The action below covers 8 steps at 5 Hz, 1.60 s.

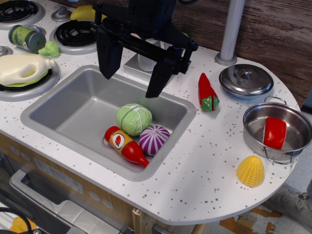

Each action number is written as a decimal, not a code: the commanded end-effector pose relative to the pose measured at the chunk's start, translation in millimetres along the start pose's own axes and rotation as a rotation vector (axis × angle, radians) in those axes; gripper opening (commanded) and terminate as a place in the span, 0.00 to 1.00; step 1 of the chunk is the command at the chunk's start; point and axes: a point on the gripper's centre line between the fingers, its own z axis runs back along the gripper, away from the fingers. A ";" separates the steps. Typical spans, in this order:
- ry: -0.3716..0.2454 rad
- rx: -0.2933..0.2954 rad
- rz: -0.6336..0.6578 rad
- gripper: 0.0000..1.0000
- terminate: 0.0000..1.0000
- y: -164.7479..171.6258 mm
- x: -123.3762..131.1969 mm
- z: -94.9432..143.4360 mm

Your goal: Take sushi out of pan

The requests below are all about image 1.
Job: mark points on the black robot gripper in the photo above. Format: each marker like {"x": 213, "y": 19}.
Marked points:
{"x": 120, "y": 27}

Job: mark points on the small steel pan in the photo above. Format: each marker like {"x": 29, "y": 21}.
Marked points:
{"x": 298, "y": 136}

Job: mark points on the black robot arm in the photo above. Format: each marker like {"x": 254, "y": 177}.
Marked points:
{"x": 144, "y": 27}

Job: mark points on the silver toy faucet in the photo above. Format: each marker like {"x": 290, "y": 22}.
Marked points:
{"x": 142, "y": 67}

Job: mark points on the green toy cabbage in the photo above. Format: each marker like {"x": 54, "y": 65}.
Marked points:
{"x": 133, "y": 118}

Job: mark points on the black coil burner centre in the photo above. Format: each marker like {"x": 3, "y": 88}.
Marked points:
{"x": 75, "y": 37}

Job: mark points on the black coil burner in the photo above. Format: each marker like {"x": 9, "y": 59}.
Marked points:
{"x": 75, "y": 37}
{"x": 20, "y": 12}

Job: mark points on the yellow toy banana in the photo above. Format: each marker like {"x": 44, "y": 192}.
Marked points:
{"x": 84, "y": 12}

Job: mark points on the grey toy sink basin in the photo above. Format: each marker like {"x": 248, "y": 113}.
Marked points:
{"x": 78, "y": 111}

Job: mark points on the purple toy onion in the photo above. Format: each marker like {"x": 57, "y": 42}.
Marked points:
{"x": 152, "y": 139}

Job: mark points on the red toy ketchup bottle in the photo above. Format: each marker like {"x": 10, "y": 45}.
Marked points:
{"x": 125, "y": 145}

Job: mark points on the red toy chili pepper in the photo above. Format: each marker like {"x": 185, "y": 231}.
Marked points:
{"x": 208, "y": 99}

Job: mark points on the green toy broccoli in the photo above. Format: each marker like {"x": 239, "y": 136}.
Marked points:
{"x": 50, "y": 49}

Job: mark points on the silver stove knob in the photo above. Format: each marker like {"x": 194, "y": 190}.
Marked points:
{"x": 61, "y": 15}

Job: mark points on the grey vertical pole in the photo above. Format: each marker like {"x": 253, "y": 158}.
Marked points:
{"x": 226, "y": 56}

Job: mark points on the steel pot lid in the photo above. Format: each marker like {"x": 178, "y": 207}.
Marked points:
{"x": 246, "y": 81}

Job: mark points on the green toy spice can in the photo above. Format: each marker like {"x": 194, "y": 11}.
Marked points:
{"x": 27, "y": 39}

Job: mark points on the white toy milk jug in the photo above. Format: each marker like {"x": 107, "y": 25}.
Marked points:
{"x": 23, "y": 68}

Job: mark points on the silver stove knob left edge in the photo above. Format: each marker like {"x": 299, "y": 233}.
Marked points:
{"x": 4, "y": 50}

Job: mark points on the grey burner under jug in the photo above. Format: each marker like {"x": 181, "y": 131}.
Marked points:
{"x": 40, "y": 88}

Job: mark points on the black coil burner top left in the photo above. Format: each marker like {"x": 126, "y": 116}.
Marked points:
{"x": 20, "y": 12}

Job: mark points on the yellow toy corn piece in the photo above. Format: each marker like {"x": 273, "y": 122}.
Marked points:
{"x": 251, "y": 171}

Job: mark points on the toy oven door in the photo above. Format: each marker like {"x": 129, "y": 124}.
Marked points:
{"x": 52, "y": 208}

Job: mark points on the yellow object bottom left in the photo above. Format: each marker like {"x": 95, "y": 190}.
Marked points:
{"x": 20, "y": 226}

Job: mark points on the grey shoe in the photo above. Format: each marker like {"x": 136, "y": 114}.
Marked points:
{"x": 298, "y": 205}

